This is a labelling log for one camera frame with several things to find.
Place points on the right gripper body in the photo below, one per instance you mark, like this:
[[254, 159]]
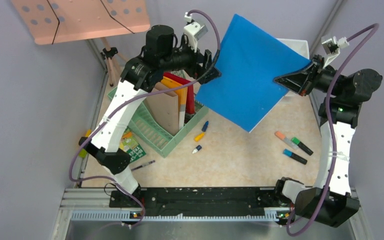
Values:
[[315, 77]]

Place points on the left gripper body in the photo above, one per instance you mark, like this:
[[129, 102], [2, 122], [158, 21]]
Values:
[[187, 61]]

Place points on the red translucent file folder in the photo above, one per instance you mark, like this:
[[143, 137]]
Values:
[[190, 104]]

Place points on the blue plastic folder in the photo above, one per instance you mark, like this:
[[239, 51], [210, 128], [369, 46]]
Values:
[[249, 60]]

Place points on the beige pressure file folder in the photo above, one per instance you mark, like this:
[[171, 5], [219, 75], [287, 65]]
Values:
[[164, 109]]

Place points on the green file rack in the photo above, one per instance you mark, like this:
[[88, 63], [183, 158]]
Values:
[[144, 126]]

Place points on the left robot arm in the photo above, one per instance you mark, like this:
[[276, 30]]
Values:
[[136, 83]]

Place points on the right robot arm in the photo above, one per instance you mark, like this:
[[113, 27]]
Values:
[[329, 201]]

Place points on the orange file folder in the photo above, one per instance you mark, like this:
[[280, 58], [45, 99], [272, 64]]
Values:
[[182, 98]]

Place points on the green capped highlighter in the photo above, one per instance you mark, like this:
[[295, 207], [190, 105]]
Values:
[[302, 146]]

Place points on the orange capped highlighter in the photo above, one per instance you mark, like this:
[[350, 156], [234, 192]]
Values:
[[286, 140]]

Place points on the yellow dropper bottle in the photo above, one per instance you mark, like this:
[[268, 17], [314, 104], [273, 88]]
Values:
[[199, 137]]

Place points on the teal capped marker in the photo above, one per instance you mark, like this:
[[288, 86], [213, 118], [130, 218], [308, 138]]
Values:
[[294, 156]]

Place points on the black lamp clamp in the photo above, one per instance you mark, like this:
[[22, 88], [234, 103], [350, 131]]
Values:
[[108, 54]]

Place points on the pink lamp stand pole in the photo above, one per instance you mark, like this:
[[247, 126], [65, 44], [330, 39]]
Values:
[[113, 67]]

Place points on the green children's book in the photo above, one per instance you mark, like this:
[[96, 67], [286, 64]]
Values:
[[131, 146]]

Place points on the dark pen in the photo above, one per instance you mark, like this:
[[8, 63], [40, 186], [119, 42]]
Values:
[[143, 165]]

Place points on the pink perforated lamp panel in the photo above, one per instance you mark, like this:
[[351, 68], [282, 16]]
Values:
[[60, 21]]

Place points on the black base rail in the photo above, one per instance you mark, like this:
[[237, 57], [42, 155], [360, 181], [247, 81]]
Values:
[[202, 204]]

